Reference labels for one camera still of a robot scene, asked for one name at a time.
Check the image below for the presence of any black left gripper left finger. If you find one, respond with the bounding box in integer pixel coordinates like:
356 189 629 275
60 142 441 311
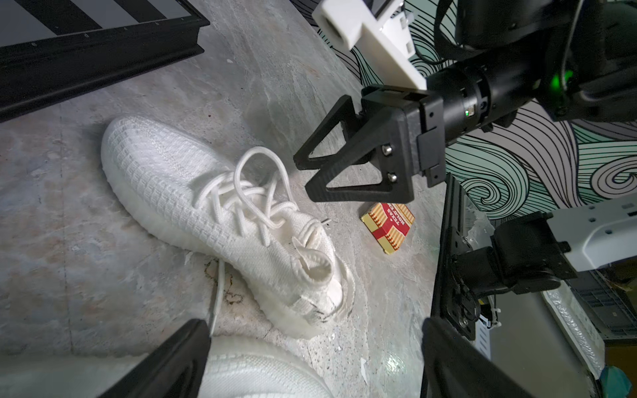
101 318 212 397

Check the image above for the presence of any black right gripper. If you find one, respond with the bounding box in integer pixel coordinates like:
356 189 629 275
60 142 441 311
294 85 446 203

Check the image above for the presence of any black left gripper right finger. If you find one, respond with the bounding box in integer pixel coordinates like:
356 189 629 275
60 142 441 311
421 317 531 397

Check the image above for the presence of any white knit shoe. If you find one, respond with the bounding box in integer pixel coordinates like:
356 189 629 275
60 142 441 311
101 115 355 339
1 336 333 397

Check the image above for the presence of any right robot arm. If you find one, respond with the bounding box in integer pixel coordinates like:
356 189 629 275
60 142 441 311
294 1 636 203

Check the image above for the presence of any red yellow matchbox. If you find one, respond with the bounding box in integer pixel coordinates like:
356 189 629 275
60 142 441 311
361 202 415 255

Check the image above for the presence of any black grey chessboard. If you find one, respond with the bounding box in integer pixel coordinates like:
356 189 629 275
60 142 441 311
1 1 210 121

